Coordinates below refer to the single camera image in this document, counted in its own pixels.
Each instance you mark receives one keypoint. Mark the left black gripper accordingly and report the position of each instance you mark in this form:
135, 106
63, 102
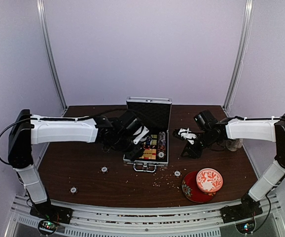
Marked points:
133, 155

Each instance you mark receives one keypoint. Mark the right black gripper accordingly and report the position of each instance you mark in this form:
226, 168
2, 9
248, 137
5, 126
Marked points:
194, 153

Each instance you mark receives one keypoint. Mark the red playing card box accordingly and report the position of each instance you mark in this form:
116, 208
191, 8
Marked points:
149, 154

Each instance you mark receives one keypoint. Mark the black orange poker chip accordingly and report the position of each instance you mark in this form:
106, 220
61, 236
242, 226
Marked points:
177, 173
73, 190
104, 169

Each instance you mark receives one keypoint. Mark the aluminium poker case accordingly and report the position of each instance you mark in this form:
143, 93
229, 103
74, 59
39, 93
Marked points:
155, 114

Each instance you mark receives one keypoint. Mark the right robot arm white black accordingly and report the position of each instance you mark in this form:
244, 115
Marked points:
265, 133

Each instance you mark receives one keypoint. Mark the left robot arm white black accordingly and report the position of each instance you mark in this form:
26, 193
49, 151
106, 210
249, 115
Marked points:
123, 134

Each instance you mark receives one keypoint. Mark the orange white patterned bowl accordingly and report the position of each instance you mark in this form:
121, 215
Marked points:
209, 180

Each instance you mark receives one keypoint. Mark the red floral plate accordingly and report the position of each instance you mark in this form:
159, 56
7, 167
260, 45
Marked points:
192, 192

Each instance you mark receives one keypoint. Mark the white patterned mug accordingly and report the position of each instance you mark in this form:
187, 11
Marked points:
234, 145

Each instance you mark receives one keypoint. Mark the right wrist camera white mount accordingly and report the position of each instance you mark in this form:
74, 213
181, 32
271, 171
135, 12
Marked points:
185, 134

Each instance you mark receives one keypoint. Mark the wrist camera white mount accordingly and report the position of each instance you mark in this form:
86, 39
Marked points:
185, 134
140, 135

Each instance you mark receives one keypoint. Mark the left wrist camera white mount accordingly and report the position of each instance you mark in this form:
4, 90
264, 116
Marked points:
140, 135

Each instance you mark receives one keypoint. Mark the front aluminium rail base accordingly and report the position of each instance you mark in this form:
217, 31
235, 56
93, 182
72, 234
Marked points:
190, 221

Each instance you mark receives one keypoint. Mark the right aluminium frame post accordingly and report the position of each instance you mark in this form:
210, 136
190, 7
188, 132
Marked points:
238, 65

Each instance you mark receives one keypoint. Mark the aluminium frame post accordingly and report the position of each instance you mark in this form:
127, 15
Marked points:
238, 65
50, 57

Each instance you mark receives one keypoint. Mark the left aluminium frame post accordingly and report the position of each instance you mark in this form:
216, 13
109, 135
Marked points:
50, 57

